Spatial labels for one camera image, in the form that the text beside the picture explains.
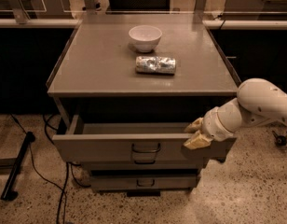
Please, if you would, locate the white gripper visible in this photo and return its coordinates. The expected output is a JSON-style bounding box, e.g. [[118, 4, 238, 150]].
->
[[184, 107, 234, 149]]

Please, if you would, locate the grey top drawer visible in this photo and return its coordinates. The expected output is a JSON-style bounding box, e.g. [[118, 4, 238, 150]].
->
[[53, 115, 235, 164]]

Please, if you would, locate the grey drawer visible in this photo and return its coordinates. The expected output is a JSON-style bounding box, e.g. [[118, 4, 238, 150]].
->
[[53, 115, 235, 164], [90, 174, 199, 191], [81, 160, 211, 172]]

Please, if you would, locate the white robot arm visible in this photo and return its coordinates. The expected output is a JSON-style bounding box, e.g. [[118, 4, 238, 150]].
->
[[184, 78, 287, 149]]

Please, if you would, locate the grey drawer cabinet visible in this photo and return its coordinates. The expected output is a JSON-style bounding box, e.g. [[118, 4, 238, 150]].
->
[[48, 14, 237, 195]]

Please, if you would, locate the grey bottom drawer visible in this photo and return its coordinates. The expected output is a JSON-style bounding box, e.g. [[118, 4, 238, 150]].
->
[[90, 174, 199, 191]]

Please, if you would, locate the grey middle drawer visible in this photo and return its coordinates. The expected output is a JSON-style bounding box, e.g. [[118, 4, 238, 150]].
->
[[81, 160, 211, 172]]

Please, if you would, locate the black wheeled base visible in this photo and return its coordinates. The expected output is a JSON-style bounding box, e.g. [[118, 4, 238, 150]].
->
[[272, 131, 287, 147]]

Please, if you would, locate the crushed silver can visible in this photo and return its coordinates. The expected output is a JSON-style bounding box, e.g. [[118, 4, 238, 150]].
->
[[135, 56, 176, 75]]

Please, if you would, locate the white ceramic bowl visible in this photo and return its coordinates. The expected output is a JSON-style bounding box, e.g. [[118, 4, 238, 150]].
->
[[129, 25, 162, 53]]

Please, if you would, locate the black metal floor stand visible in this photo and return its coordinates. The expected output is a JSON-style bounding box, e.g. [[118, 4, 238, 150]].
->
[[0, 132, 35, 201]]

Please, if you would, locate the black floor cable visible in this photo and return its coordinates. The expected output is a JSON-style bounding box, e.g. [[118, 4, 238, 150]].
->
[[9, 113, 92, 224]]

